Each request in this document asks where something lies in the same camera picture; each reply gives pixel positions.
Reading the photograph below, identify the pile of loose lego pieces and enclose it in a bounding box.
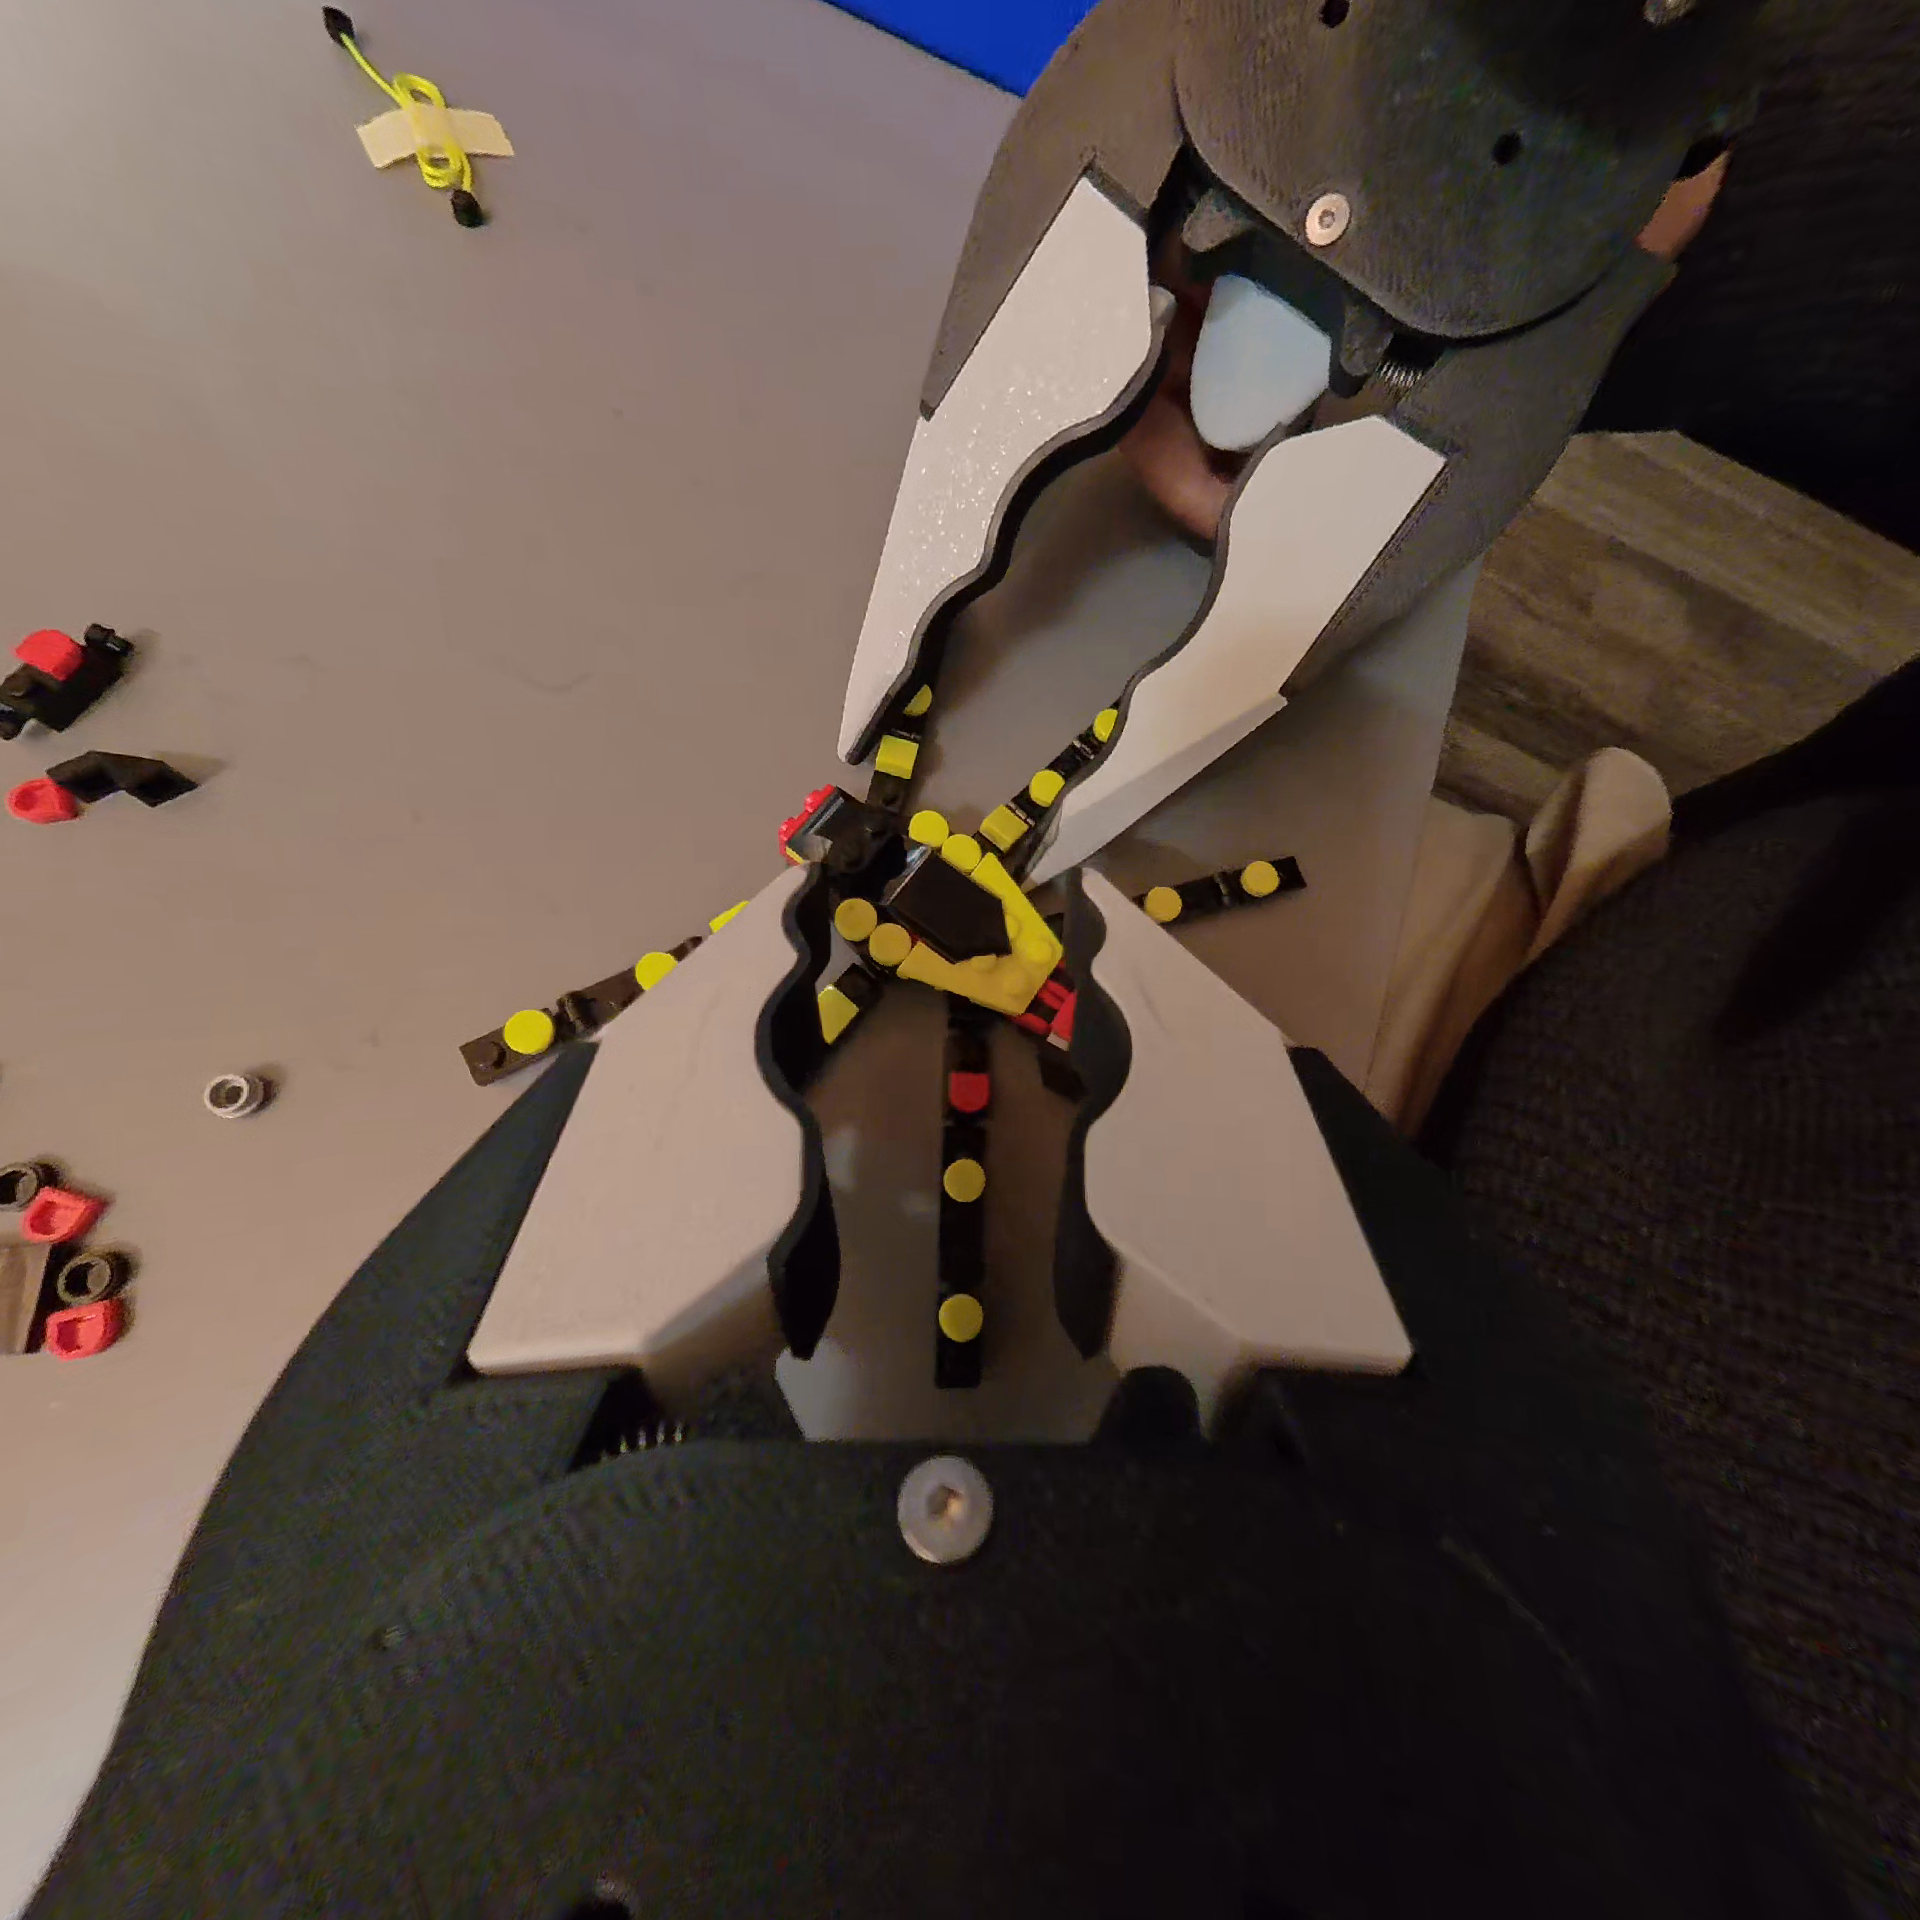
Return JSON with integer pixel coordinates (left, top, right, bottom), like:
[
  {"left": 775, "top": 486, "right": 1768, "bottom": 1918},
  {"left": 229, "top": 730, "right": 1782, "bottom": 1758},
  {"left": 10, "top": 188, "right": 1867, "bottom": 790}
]
[{"left": 0, "top": 1159, "right": 139, "bottom": 1359}]

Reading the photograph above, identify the blue flat sheet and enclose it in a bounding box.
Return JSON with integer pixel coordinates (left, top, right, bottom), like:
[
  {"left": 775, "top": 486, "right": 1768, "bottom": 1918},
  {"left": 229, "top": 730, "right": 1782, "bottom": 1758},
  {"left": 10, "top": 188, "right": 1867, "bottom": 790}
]
[{"left": 815, "top": 0, "right": 1105, "bottom": 97}]

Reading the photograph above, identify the yellow black lego spider model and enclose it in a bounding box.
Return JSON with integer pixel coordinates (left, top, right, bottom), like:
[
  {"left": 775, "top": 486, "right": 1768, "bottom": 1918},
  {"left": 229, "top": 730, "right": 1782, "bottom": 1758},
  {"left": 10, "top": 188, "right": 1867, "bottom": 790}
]
[{"left": 457, "top": 682, "right": 1308, "bottom": 1389}]

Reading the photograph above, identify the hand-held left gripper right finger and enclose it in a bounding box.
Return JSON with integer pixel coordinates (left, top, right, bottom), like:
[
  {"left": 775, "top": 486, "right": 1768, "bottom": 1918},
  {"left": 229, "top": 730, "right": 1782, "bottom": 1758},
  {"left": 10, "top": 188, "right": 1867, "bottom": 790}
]
[{"left": 1046, "top": 867, "right": 1413, "bottom": 1438}]

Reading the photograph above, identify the dark knit sweater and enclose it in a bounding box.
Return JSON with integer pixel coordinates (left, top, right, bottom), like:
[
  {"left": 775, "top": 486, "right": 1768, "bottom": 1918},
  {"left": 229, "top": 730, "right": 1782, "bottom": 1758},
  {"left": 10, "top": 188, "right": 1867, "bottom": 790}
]
[{"left": 1416, "top": 644, "right": 1920, "bottom": 1920}]

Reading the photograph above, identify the black clip brick red stud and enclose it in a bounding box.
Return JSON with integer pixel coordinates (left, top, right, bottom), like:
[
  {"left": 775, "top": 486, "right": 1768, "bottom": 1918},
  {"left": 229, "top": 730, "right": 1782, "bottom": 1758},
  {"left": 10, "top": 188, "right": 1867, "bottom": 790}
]
[{"left": 0, "top": 624, "right": 135, "bottom": 739}]

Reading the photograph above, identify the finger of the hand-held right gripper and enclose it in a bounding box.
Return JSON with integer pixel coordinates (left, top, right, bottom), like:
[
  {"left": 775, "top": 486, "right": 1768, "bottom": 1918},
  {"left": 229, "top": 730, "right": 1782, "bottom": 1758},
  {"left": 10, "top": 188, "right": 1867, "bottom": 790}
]
[
  {"left": 834, "top": 169, "right": 1179, "bottom": 769},
  {"left": 1027, "top": 417, "right": 1454, "bottom": 886}
]

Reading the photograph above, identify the person's right forearm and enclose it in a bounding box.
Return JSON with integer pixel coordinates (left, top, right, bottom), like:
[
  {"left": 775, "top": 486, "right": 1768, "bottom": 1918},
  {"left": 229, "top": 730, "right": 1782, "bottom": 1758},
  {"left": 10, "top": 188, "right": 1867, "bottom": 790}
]
[{"left": 1590, "top": 0, "right": 1920, "bottom": 504}]

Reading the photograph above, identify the neon yellow cord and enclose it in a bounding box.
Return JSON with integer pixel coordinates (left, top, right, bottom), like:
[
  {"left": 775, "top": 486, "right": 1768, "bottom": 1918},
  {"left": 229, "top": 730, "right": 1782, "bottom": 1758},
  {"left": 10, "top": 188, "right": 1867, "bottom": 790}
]
[{"left": 317, "top": 2, "right": 490, "bottom": 231}]

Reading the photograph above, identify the black angled lego brick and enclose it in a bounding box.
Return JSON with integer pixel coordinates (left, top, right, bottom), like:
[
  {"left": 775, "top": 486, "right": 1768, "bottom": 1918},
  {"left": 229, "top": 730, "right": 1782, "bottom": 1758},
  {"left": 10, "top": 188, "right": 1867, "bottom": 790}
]
[{"left": 47, "top": 750, "right": 200, "bottom": 807}]

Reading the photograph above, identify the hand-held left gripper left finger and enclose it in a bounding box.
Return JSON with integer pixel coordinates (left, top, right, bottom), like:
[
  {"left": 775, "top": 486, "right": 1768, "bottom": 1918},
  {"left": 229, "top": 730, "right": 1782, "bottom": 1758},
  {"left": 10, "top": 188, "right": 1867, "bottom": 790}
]
[{"left": 464, "top": 863, "right": 842, "bottom": 1430}]

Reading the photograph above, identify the person's right hand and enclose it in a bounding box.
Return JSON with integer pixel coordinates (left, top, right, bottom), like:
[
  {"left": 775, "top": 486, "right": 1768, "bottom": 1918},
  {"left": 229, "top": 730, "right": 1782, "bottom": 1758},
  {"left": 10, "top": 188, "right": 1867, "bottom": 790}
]
[{"left": 1125, "top": 141, "right": 1734, "bottom": 543}]

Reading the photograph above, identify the beige cloth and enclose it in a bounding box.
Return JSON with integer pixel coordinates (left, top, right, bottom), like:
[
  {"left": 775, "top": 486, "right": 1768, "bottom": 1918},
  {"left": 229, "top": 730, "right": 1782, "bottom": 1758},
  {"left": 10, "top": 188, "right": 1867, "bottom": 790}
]
[{"left": 1357, "top": 749, "right": 1676, "bottom": 1127}]

